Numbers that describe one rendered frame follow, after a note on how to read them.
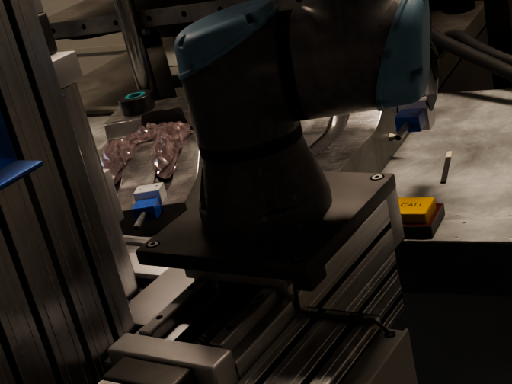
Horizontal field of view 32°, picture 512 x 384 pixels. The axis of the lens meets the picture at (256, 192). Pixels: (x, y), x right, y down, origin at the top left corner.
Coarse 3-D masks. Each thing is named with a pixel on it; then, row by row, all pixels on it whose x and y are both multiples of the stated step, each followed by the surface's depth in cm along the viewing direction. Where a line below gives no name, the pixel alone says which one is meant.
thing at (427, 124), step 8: (424, 96) 150; (408, 104) 150; (416, 104) 149; (424, 104) 149; (400, 112) 149; (408, 112) 148; (416, 112) 148; (424, 112) 149; (432, 112) 151; (400, 120) 147; (408, 120) 147; (416, 120) 146; (424, 120) 149; (432, 120) 151; (400, 128) 148; (408, 128) 146; (416, 128) 147; (424, 128) 150; (400, 136) 142
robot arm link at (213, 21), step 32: (256, 0) 94; (192, 32) 89; (224, 32) 87; (256, 32) 88; (288, 32) 88; (192, 64) 89; (224, 64) 88; (256, 64) 88; (288, 64) 87; (192, 96) 92; (224, 96) 89; (256, 96) 89; (288, 96) 88; (224, 128) 91; (256, 128) 91; (288, 128) 93
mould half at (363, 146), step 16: (368, 112) 167; (384, 112) 167; (304, 128) 170; (320, 128) 169; (352, 128) 165; (368, 128) 163; (384, 128) 167; (336, 144) 159; (352, 144) 157; (368, 144) 159; (384, 144) 167; (400, 144) 175; (320, 160) 152; (336, 160) 151; (352, 160) 152; (368, 160) 159; (384, 160) 166
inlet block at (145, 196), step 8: (152, 184) 162; (160, 184) 161; (136, 192) 160; (144, 192) 159; (152, 192) 159; (160, 192) 159; (136, 200) 160; (144, 200) 159; (152, 200) 158; (160, 200) 159; (136, 208) 156; (144, 208) 156; (152, 208) 156; (160, 208) 159; (136, 216) 157; (144, 216) 155; (152, 216) 156; (136, 224) 152
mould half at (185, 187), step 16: (112, 128) 196; (128, 128) 195; (144, 144) 181; (192, 144) 174; (128, 160) 176; (144, 160) 175; (192, 160) 172; (128, 176) 173; (144, 176) 172; (176, 176) 170; (192, 176) 168; (128, 192) 169; (176, 192) 163; (192, 192) 164; (128, 208) 161; (176, 208) 159; (128, 224) 161; (144, 224) 161; (160, 224) 161
